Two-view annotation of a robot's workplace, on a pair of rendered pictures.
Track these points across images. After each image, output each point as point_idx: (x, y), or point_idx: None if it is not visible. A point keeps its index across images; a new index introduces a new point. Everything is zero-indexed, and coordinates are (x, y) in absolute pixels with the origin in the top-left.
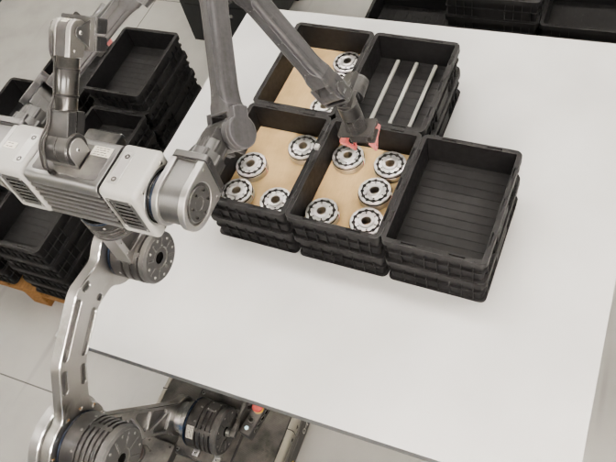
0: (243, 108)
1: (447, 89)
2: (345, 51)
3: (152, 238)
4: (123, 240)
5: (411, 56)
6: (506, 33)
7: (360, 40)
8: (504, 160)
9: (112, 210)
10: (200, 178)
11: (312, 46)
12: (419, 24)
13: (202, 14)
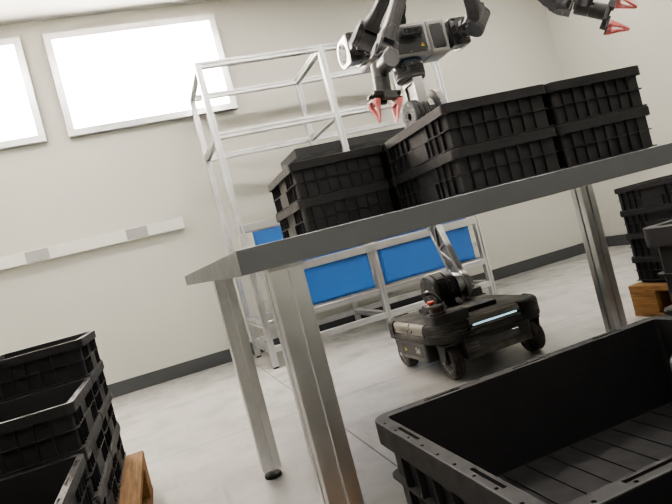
0: (359, 23)
1: (433, 153)
2: (593, 114)
3: (407, 101)
4: (408, 93)
5: (508, 123)
6: (516, 181)
7: (565, 95)
8: (307, 174)
9: None
10: (342, 41)
11: (633, 104)
12: (657, 146)
13: None
